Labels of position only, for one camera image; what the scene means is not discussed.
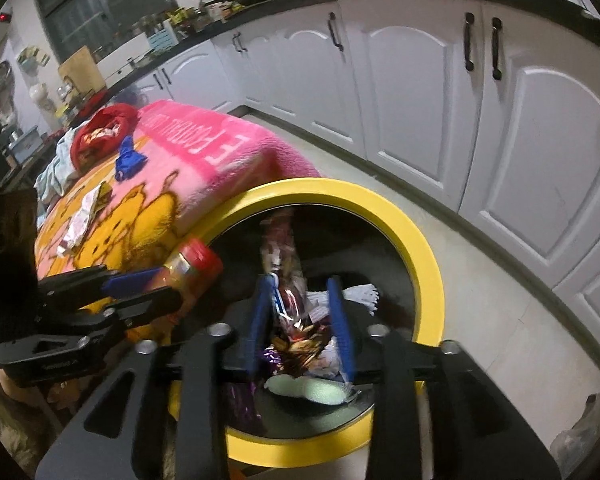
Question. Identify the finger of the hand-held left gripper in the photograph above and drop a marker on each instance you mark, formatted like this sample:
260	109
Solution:
145	305
130	280

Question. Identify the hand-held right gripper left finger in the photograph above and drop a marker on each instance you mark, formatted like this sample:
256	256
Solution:
261	325

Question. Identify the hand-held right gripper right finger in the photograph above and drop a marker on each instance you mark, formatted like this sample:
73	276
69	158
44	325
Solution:
341	330

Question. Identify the purple snack wrapper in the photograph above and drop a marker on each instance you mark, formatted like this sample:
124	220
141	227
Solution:
270	360
285	285

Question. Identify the plastic jar with red lid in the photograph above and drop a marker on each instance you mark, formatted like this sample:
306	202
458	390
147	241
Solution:
195	270

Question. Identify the pale green sponge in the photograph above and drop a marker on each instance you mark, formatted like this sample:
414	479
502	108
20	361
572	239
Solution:
305	391

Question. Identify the yellow rimmed black trash bin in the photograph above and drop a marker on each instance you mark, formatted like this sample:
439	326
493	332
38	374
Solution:
405	240

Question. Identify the pink white foil packet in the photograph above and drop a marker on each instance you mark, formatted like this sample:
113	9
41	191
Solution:
82	217

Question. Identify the brown silver candy wrapper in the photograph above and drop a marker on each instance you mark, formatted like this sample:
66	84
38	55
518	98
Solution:
103	194

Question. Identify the crumpled blue wrapper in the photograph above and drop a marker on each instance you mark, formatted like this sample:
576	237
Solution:
129	160

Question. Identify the pale blue cloth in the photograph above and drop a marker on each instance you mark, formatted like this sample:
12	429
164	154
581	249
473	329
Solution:
55	172

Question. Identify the red printed cloth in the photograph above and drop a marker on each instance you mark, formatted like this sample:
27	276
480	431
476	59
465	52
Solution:
105	130

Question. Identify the pink printed blanket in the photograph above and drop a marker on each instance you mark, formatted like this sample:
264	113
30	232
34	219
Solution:
220	145

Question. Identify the white jug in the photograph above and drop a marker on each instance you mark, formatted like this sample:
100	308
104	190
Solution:
42	99

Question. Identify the wooden cutting board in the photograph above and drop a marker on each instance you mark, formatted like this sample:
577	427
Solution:
80	67

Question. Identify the steel bowl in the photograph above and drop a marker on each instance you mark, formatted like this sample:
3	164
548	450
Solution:
1	82

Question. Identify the white lower cabinets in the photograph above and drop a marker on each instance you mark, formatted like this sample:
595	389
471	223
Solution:
405	100

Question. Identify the pale blue knife block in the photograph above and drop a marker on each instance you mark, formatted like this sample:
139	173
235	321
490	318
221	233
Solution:
161	37

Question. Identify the grey plastic bag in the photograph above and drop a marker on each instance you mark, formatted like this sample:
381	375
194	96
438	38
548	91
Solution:
580	432

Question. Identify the row of condiment bottles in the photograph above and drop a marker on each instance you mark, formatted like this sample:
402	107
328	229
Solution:
200	15

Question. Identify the dark window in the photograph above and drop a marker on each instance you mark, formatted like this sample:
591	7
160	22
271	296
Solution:
105	0

